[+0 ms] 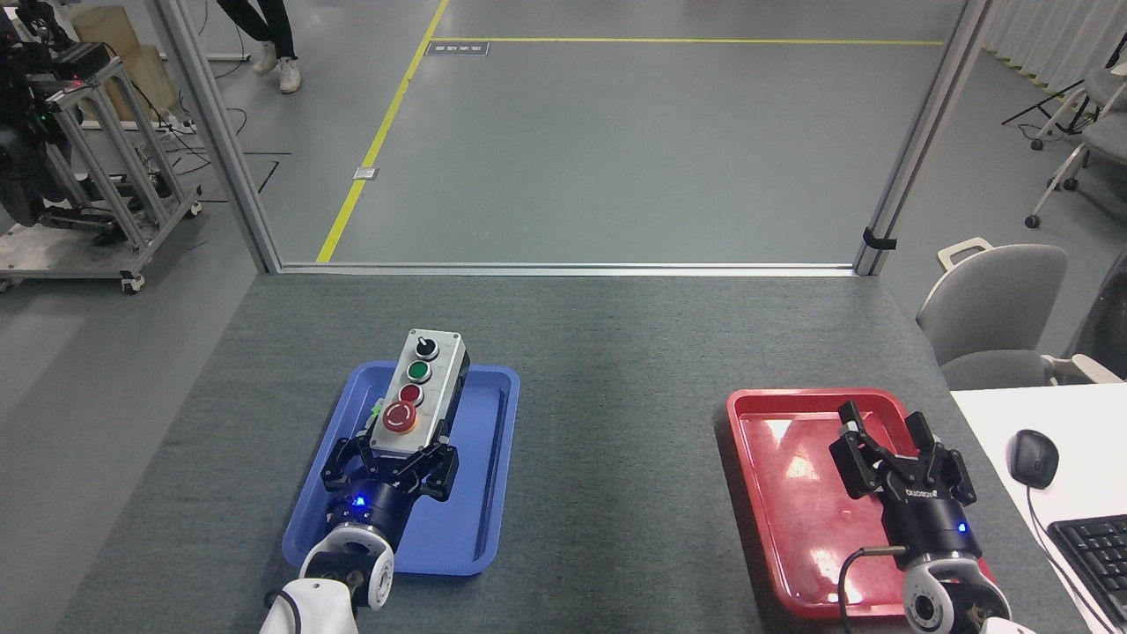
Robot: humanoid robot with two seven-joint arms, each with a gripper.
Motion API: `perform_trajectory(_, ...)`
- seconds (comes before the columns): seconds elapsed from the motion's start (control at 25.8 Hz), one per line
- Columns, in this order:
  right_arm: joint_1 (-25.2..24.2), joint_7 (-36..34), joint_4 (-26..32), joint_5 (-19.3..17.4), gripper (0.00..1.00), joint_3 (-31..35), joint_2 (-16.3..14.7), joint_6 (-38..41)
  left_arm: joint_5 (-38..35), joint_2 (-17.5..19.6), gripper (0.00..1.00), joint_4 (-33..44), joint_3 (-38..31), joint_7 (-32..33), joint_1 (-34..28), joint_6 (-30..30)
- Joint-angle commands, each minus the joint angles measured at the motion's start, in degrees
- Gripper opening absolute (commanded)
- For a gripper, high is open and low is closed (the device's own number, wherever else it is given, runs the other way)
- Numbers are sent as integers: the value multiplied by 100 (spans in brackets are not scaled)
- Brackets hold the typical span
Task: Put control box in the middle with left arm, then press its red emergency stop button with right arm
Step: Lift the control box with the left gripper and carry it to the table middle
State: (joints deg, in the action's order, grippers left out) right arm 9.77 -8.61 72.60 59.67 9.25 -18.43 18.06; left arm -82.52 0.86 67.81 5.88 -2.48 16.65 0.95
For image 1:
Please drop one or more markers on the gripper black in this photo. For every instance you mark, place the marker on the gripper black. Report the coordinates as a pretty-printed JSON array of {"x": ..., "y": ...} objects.
[
  {"x": 929, "y": 528},
  {"x": 370, "y": 509}
]

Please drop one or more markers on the grey control box with buttons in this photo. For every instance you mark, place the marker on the grey control box with buttons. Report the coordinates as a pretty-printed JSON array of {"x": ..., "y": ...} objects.
[{"x": 431, "y": 387}]

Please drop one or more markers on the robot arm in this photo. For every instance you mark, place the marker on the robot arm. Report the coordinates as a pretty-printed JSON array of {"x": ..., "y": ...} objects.
[
  {"x": 317, "y": 609},
  {"x": 955, "y": 586}
]

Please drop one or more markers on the cardboard box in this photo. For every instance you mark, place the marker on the cardboard box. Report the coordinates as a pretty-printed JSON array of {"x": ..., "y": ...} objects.
[{"x": 145, "y": 75}]

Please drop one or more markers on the blue plastic tray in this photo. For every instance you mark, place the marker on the blue plastic tray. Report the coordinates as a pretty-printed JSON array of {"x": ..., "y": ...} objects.
[{"x": 475, "y": 493}]

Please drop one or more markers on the white desk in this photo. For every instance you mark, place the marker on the white desk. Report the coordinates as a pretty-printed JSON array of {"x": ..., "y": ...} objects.
[{"x": 986, "y": 423}]

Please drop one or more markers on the red plastic tray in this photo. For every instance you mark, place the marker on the red plastic tray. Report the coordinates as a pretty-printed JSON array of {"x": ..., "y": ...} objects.
[{"x": 784, "y": 493}]

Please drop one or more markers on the black computer mouse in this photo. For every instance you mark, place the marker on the black computer mouse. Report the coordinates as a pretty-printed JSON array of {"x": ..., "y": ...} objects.
[{"x": 1033, "y": 458}]

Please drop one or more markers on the black keyboard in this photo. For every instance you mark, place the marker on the black keyboard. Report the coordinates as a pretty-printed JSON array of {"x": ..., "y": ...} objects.
[{"x": 1096, "y": 555}]

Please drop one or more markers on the black mesh chair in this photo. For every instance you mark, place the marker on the black mesh chair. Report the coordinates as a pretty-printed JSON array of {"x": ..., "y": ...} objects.
[{"x": 1105, "y": 326}]

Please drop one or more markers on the metal floor socket plate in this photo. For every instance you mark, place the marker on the metal floor socket plate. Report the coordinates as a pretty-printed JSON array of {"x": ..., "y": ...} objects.
[{"x": 365, "y": 173}]

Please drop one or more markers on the grey swivel chair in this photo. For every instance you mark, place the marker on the grey swivel chair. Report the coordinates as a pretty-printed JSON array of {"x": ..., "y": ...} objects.
[
  {"x": 1105, "y": 141},
  {"x": 1108, "y": 86}
]

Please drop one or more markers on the black stand leg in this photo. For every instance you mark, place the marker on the black stand leg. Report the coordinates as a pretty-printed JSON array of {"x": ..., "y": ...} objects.
[{"x": 1043, "y": 103}]

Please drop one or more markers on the dark floor label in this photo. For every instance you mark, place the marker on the dark floor label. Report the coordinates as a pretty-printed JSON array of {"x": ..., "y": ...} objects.
[{"x": 458, "y": 48}]

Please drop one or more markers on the person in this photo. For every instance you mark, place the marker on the person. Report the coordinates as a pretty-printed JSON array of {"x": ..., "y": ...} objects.
[{"x": 277, "y": 26}]

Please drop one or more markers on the white curtain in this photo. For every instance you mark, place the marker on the white curtain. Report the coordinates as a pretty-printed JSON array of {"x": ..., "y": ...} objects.
[{"x": 1057, "y": 35}]

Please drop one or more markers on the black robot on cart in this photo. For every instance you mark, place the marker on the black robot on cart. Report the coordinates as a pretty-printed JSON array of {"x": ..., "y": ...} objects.
[{"x": 26, "y": 132}]

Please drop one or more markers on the small switch with green label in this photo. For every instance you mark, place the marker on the small switch with green label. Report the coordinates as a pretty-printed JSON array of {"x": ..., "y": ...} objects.
[{"x": 377, "y": 410}]

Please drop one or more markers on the grey chair with white frame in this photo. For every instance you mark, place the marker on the grey chair with white frame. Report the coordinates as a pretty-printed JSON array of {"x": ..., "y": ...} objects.
[{"x": 995, "y": 308}]

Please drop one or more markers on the silver horizontal rail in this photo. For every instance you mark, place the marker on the silver horizontal rail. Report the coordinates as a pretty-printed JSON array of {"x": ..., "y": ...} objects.
[{"x": 563, "y": 268}]

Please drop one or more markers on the silver aluminium post with clip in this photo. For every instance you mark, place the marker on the silver aluminium post with clip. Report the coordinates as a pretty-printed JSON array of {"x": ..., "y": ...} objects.
[{"x": 920, "y": 132}]

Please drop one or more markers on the aluminium frame cart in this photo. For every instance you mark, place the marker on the aluminium frame cart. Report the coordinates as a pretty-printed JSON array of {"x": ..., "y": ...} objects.
[{"x": 114, "y": 176}]

